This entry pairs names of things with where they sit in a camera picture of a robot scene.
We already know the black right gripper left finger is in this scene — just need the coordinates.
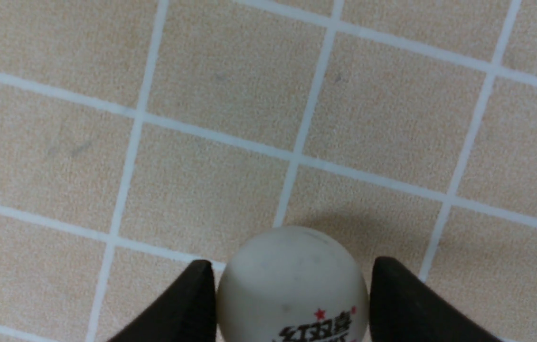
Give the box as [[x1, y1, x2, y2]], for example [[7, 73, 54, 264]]
[[110, 260, 217, 342]]

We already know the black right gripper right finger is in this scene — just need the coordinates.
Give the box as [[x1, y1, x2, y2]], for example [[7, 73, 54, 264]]
[[369, 256, 500, 342]]

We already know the white printed ball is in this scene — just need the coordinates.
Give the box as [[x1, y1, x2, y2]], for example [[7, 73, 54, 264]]
[[217, 227, 369, 342]]

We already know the checkered beige tablecloth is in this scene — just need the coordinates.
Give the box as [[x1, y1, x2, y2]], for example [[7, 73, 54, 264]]
[[0, 0, 537, 342]]

